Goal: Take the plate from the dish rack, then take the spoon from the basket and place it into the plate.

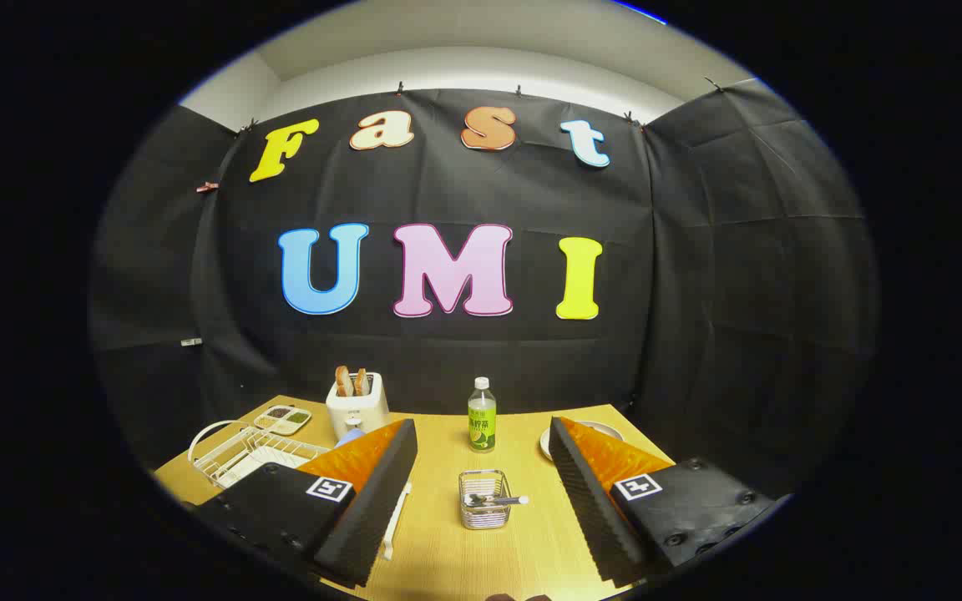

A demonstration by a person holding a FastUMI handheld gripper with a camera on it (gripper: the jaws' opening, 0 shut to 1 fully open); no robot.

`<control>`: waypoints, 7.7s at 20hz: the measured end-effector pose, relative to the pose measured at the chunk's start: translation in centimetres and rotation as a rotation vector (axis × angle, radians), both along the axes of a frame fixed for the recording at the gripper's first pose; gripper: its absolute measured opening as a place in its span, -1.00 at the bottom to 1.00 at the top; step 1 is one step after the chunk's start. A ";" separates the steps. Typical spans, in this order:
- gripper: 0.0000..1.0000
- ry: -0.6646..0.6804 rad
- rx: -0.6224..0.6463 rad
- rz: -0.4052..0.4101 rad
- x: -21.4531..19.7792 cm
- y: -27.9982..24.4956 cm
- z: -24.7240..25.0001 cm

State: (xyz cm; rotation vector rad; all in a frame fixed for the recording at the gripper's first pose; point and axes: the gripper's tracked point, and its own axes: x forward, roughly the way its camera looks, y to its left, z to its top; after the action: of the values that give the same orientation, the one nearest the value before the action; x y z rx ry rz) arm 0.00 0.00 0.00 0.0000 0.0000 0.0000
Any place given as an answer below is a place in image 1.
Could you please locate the cream plate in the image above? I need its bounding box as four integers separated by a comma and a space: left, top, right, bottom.
539, 421, 624, 462

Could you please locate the black backdrop cloth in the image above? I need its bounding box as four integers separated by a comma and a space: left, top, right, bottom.
89, 79, 878, 502

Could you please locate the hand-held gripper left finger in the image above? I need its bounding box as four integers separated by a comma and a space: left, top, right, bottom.
195, 419, 418, 589

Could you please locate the white toaster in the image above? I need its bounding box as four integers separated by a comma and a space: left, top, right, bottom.
326, 371, 391, 442

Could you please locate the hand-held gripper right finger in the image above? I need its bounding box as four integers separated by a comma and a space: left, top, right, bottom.
549, 417, 791, 588

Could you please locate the green label drink bottle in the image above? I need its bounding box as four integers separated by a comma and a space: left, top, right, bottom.
468, 377, 498, 453

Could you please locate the white divided seasoning dish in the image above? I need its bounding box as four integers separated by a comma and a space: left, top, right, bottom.
253, 406, 313, 437

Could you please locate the metal wire basket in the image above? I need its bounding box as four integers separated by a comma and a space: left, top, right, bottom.
458, 470, 513, 531

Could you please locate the white drip tray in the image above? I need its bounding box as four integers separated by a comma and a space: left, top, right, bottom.
218, 451, 315, 489

